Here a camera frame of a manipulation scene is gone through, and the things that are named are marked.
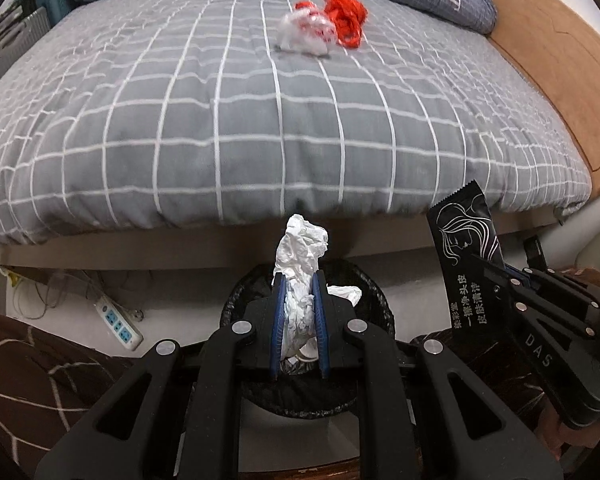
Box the teal suitcase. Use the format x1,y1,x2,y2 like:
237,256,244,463
35,0,76,27

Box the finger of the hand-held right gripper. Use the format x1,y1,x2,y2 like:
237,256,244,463
472,255,597,342
522,236,600,307

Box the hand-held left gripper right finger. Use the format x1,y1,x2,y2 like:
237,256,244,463
310,270,563,480

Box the white tissue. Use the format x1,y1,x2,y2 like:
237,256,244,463
271,214,331,362
327,285,362,307

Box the black trash bin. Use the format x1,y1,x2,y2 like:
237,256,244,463
220,259,396,418

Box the clear plastic bag red print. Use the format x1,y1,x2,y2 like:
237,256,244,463
278,1,338,56

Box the white cable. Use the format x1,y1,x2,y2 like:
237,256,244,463
10,270,106,318

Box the grey checked bed sheet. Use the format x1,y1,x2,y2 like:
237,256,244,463
0,0,593,247

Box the brown patterned cloth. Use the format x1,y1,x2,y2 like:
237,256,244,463
0,310,576,480

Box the grey suitcase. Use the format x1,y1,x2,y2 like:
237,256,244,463
0,7,48,106

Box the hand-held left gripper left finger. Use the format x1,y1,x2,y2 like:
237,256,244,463
34,272,288,480

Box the black sachet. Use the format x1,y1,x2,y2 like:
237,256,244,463
426,180,506,347

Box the white power strip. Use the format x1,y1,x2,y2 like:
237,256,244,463
94,296,145,352

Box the wooden bed frame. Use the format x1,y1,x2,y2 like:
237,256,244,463
485,0,600,202

